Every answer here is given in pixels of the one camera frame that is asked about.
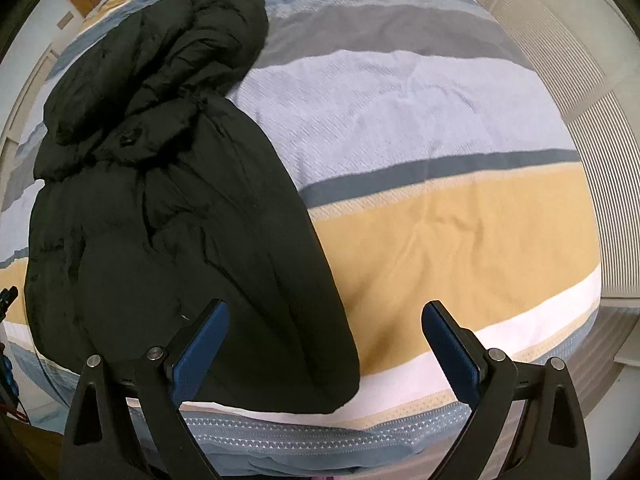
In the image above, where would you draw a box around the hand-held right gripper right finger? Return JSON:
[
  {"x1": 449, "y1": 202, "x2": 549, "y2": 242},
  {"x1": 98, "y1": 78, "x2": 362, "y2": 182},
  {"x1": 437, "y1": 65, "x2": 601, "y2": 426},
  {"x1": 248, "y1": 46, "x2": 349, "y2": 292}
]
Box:
[{"x1": 422, "y1": 301, "x2": 591, "y2": 480}]

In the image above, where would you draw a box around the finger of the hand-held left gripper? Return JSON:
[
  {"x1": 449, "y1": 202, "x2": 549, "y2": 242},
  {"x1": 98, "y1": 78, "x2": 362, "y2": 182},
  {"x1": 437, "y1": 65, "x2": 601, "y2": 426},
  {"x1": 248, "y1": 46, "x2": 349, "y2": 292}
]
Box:
[
  {"x1": 0, "y1": 285, "x2": 20, "y2": 322},
  {"x1": 0, "y1": 352, "x2": 18, "y2": 401}
]

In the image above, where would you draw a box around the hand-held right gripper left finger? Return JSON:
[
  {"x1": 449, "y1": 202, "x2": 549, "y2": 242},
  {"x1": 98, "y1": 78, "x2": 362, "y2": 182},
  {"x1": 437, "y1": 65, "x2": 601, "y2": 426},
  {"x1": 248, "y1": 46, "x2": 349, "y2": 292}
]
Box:
[{"x1": 60, "y1": 299, "x2": 230, "y2": 480}]

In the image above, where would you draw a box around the black puffer coat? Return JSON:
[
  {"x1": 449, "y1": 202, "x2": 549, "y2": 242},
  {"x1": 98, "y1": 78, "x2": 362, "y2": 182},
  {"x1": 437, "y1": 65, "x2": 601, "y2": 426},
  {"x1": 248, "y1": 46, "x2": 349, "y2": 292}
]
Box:
[{"x1": 24, "y1": 0, "x2": 362, "y2": 415}]

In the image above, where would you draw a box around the striped bed duvet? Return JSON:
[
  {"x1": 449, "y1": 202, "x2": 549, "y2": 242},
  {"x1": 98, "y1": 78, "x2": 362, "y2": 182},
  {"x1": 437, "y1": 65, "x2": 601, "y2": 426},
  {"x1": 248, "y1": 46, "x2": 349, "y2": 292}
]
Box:
[{"x1": 0, "y1": 0, "x2": 601, "y2": 480}]

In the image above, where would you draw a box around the white louvered wardrobe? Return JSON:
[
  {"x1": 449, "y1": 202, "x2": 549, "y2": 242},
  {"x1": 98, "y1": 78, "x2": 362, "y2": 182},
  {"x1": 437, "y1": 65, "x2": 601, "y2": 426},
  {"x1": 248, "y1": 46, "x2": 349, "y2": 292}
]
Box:
[{"x1": 450, "y1": 0, "x2": 640, "y2": 411}]

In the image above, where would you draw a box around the red cable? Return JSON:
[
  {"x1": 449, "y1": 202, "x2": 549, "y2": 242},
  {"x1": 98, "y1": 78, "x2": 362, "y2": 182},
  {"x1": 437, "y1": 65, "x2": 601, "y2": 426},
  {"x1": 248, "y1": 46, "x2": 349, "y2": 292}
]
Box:
[{"x1": 0, "y1": 395, "x2": 28, "y2": 423}]

